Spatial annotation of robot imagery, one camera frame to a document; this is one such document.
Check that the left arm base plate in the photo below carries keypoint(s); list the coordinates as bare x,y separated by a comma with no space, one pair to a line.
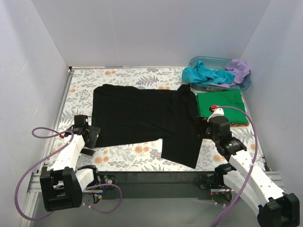
106,179

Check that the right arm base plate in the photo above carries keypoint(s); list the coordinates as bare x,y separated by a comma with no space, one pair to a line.
207,181

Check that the floral table mat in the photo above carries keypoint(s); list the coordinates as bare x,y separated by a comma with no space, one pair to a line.
144,156

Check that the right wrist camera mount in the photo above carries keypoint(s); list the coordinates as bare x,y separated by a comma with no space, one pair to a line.
216,111

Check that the teal plastic basket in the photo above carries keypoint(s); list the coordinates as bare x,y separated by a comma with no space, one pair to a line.
217,64

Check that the orange patterned folded cloth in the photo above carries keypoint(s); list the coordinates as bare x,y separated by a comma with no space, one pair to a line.
239,124

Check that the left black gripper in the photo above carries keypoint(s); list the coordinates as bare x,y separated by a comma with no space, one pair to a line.
93,136

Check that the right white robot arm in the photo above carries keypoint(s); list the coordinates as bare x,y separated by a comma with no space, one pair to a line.
271,204

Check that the lavender t shirt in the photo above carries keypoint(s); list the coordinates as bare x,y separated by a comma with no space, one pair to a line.
239,68

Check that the black t shirt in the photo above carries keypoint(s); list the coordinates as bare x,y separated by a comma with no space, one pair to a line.
128,115

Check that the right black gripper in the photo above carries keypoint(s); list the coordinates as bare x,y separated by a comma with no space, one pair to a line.
202,127

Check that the teal t shirt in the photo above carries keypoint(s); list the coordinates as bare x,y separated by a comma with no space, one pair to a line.
202,75

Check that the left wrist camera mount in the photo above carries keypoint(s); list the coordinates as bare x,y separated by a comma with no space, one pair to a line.
81,121

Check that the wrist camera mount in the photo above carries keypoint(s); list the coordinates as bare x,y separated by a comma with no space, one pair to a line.
81,121
216,111

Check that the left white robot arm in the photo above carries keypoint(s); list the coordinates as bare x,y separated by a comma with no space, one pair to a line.
63,184

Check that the aluminium front rail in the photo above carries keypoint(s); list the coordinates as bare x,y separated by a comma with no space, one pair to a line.
34,184

